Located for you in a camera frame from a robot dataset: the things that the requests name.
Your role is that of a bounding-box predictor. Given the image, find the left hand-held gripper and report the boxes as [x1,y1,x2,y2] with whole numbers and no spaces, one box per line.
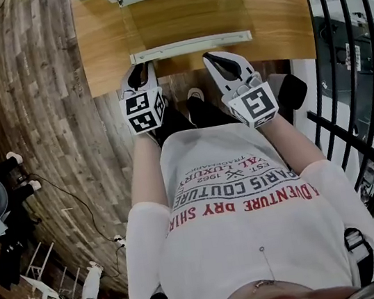
[113,60,171,138]

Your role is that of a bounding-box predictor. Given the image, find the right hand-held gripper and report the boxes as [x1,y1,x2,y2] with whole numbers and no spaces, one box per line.
[201,42,283,136]

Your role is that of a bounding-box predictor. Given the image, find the person's left forearm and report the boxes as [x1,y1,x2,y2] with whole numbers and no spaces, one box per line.
[120,130,172,211]

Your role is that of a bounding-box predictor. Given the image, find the person's right forearm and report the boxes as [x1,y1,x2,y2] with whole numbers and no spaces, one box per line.
[261,110,331,181]

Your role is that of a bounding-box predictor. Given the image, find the person's white shoe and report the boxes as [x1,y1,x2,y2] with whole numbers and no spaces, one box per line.
[184,86,206,104]

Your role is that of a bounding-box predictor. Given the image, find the wooden table with white legs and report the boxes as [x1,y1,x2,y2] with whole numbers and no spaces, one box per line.
[70,0,320,99]

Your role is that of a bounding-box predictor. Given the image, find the person's black trousers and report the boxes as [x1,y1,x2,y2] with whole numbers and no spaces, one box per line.
[149,89,238,145]

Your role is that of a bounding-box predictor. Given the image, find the black metal railing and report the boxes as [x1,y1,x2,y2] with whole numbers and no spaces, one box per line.
[288,0,374,225]

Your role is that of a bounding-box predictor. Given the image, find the white power strip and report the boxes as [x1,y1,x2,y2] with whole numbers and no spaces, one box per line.
[113,233,128,250]

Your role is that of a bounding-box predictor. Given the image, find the person's white printed shirt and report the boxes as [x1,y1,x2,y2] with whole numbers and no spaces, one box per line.
[105,102,374,299]

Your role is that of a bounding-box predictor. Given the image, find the white metal rack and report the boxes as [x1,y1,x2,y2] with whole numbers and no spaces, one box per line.
[15,236,86,299]

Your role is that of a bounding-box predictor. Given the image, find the black floor cable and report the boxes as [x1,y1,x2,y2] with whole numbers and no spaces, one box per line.
[28,159,131,289]

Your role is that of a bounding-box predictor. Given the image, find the thin neck chain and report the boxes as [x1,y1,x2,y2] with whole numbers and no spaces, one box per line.
[250,277,277,295]

